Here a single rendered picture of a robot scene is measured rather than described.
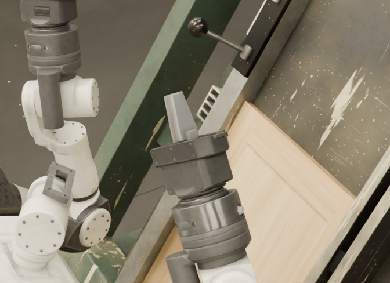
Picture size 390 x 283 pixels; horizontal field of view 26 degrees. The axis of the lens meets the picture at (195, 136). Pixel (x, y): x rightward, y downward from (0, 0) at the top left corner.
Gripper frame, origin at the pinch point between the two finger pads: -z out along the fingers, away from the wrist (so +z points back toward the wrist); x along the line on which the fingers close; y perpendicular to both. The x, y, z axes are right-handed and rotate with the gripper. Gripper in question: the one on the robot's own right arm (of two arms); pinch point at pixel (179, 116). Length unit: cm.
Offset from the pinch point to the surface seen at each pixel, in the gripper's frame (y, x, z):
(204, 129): 38, 41, 5
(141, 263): 26, 58, 27
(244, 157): 38, 33, 12
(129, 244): 43, 86, 28
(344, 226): 28.4, 4.4, 23.8
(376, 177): 31.8, -1.4, 17.5
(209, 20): 53, 47, -16
